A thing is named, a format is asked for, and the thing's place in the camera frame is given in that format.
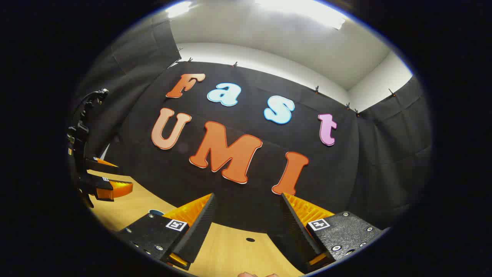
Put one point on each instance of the wooden desktop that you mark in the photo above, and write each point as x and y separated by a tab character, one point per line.
230	250

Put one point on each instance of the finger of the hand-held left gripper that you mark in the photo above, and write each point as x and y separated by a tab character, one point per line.
115	189
100	164

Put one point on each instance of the row of small backdrop clips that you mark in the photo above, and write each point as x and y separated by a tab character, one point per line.
316	90

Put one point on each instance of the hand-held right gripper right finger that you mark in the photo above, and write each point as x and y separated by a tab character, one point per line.
298	231

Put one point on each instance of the ceiling light panel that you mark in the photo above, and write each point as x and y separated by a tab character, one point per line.
303	11
178	8

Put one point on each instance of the black backdrop cloth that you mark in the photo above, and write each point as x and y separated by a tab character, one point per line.
253	100

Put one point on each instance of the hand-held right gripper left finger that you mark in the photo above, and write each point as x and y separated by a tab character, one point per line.
196	231

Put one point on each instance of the black side curtain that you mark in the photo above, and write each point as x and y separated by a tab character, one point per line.
392	146
130	69

